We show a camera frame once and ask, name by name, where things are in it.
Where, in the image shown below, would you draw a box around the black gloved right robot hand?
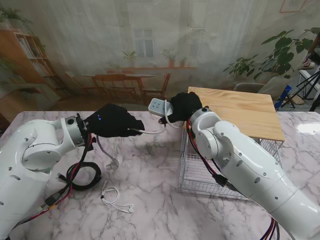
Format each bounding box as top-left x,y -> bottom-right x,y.
158,91 -> 204,125

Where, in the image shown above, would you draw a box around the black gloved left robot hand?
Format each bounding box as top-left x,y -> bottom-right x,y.
84,103 -> 146,139

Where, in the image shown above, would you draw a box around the white power strip with cord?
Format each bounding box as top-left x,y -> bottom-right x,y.
96,97 -> 187,171

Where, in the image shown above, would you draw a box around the black cable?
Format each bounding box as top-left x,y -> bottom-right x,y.
57,161 -> 103,192

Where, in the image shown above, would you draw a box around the white wire mesh drawer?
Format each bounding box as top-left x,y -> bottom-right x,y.
176,152 -> 251,201

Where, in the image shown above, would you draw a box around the white wired earphones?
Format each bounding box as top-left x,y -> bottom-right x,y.
100,180 -> 135,214

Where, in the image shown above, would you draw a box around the grey chair back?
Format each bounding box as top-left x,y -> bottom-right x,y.
233,82 -> 266,94

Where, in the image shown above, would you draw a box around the printed room scene backdrop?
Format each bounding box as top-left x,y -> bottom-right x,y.
0,0 -> 313,112

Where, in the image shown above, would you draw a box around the white bench edge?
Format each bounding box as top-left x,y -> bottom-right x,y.
299,69 -> 320,83

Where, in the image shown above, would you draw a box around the black tripod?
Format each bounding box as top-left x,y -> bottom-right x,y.
296,67 -> 320,112

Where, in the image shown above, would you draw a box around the white red sneaker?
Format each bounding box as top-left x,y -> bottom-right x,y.
297,59 -> 316,71

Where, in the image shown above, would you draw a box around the person's lower leg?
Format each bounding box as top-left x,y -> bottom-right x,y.
307,34 -> 320,60

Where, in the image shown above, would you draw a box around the red black left arm cables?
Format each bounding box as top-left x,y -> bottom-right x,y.
14,133 -> 97,226

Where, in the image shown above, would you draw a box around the red black arm cables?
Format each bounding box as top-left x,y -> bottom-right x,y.
14,133 -> 97,226
186,118 -> 281,240

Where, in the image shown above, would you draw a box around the red black right arm cables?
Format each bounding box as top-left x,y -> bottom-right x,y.
186,118 -> 281,240

